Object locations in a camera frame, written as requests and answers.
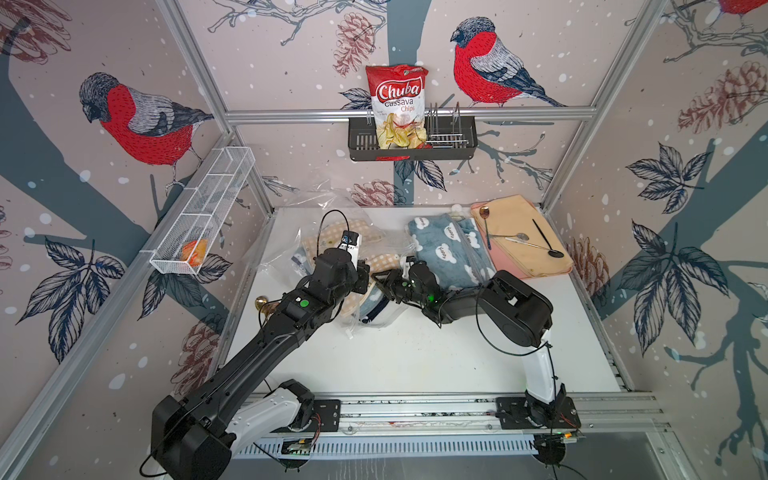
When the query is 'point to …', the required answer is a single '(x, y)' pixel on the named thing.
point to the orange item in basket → (194, 252)
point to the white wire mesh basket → (206, 206)
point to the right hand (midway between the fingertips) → (370, 279)
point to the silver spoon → (521, 236)
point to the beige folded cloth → (513, 215)
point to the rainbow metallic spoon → (484, 213)
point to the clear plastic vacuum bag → (286, 247)
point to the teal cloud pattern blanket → (454, 250)
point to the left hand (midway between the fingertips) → (368, 256)
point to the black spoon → (552, 252)
